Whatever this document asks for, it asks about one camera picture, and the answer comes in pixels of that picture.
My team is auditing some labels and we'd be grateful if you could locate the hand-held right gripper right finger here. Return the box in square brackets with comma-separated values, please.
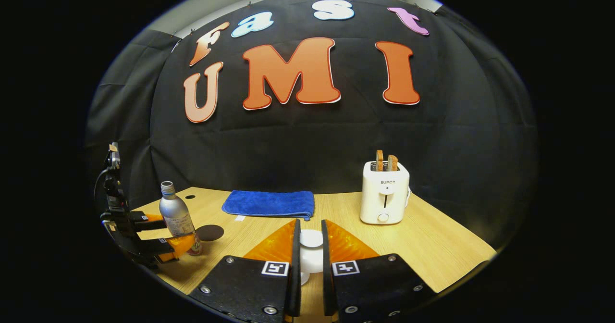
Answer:
[321, 219, 438, 323]

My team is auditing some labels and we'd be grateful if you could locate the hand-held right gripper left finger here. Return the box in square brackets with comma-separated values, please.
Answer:
[189, 219, 302, 323]

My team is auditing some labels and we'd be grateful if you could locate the silver water bottle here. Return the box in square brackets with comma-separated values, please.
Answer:
[159, 181, 203, 256]

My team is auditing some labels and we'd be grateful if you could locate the dark round coaster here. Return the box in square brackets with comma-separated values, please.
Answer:
[196, 224, 225, 242]

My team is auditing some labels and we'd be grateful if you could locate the blue folded towel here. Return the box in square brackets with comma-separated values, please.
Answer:
[221, 190, 315, 223]

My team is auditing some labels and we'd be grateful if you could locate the white toaster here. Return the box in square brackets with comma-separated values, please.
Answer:
[359, 161, 411, 225]

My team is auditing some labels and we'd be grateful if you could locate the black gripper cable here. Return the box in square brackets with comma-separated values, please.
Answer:
[93, 168, 109, 211]

